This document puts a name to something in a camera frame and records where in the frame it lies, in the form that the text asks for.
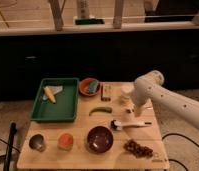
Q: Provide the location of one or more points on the dark purple bowl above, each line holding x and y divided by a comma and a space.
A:
99, 140

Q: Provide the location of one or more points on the black pole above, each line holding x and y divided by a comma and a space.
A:
9, 148

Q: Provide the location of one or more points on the orange bowl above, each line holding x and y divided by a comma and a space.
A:
84, 84

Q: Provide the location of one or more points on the white handled brush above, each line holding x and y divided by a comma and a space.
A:
117, 125

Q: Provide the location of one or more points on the bunch of dark grapes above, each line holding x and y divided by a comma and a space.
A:
137, 150

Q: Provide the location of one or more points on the green pepper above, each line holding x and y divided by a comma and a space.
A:
101, 109

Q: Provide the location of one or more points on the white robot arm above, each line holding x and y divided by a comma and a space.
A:
150, 86

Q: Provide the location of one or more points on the metal cup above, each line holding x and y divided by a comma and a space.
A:
37, 142

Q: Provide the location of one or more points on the yellow corn cob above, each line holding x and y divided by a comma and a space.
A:
49, 94

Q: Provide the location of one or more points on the brown wooden block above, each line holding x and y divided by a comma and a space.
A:
106, 93

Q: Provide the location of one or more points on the orange fruit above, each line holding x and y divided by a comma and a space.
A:
65, 141

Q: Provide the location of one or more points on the wooden shelf rail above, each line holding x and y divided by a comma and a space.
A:
102, 28

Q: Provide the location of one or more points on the green box on shelf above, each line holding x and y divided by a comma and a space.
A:
90, 21

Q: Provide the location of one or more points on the green plastic tray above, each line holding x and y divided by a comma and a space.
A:
65, 108

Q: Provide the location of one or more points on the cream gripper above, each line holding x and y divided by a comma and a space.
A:
138, 110

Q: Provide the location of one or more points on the white cup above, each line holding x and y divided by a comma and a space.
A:
126, 91

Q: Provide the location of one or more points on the green sponge in bowl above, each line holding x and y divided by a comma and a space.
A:
92, 87

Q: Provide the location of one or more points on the metal spoon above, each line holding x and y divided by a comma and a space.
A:
131, 110

